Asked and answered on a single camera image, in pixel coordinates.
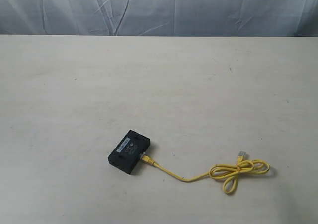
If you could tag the small black network box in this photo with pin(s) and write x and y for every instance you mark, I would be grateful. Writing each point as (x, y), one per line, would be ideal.
(129, 151)

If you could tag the white backdrop curtain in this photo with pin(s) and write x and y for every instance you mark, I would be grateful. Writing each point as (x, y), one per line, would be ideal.
(160, 17)

